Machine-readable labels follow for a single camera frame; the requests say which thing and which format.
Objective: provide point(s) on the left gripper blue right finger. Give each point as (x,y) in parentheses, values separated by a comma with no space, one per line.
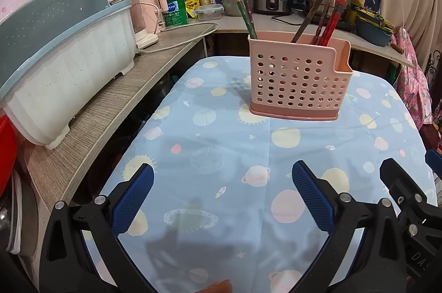
(317,194)

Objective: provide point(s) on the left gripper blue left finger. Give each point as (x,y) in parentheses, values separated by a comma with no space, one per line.
(128,196)

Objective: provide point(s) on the red chopstick black band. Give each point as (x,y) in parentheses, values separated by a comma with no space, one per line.
(330,26)

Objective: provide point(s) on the brown chopstick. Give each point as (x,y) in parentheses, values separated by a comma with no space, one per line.
(307,20)

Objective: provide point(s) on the person's left hand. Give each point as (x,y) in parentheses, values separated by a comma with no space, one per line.
(224,286)

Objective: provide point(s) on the blue planet print tablecloth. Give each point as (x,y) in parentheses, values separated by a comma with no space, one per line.
(223,205)

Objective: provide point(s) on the wooden counter shelf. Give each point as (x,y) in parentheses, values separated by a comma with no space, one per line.
(121,99)

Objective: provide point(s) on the pink perforated utensil holder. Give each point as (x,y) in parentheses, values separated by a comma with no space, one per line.
(298,80)

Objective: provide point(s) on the pink floral garment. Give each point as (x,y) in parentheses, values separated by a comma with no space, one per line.
(411,84)

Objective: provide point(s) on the white blender jar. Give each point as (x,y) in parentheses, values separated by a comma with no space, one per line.
(144,38)

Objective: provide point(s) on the white dish drainer with lid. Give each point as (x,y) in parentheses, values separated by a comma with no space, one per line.
(55,56)

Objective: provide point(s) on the blue and yellow stacked basins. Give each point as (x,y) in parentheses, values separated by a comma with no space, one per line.
(373,27)

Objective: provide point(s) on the green detergent bottle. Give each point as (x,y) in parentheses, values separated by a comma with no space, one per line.
(176,14)

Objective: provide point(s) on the pink electric kettle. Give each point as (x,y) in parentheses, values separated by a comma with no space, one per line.
(152,14)

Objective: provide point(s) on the clear plastic food container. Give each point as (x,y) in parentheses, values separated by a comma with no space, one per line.
(209,12)

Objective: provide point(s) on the small steel pot with lid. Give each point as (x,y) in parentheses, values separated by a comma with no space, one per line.
(231,7)

